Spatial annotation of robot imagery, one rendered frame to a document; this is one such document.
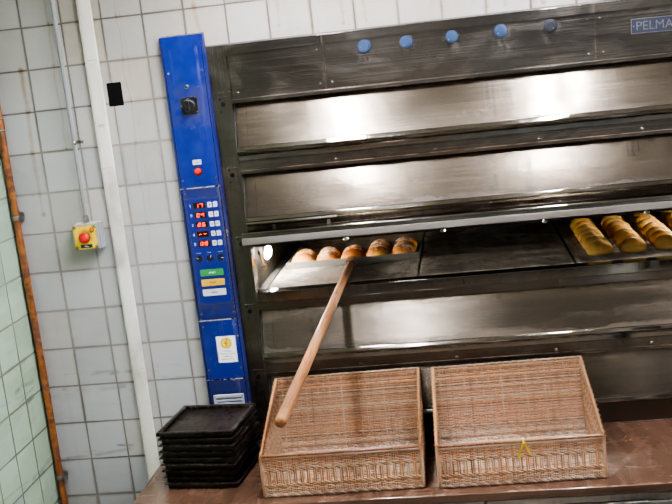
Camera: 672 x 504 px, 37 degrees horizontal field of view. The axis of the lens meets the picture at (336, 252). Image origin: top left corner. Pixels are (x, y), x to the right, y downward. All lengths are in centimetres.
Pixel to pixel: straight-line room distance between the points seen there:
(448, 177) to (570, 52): 61
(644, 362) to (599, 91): 101
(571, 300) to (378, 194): 81
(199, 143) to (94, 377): 103
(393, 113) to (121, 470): 177
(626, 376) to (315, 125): 146
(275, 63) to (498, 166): 88
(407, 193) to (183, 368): 110
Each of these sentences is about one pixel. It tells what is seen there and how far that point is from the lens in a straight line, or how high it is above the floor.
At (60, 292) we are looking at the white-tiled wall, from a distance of 404.
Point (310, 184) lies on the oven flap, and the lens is 373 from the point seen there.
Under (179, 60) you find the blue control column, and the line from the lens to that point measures 374.
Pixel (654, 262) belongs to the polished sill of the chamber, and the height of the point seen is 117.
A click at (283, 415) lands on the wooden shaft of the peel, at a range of 243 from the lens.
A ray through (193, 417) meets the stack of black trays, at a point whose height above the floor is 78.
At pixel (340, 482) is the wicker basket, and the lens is 348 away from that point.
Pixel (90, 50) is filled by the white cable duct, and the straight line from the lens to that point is 386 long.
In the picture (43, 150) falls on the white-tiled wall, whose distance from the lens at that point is 397.
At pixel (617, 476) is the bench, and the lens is 350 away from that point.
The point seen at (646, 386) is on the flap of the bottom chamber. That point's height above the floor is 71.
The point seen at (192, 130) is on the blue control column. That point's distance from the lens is 375.
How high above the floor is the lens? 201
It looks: 11 degrees down
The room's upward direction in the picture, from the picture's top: 6 degrees counter-clockwise
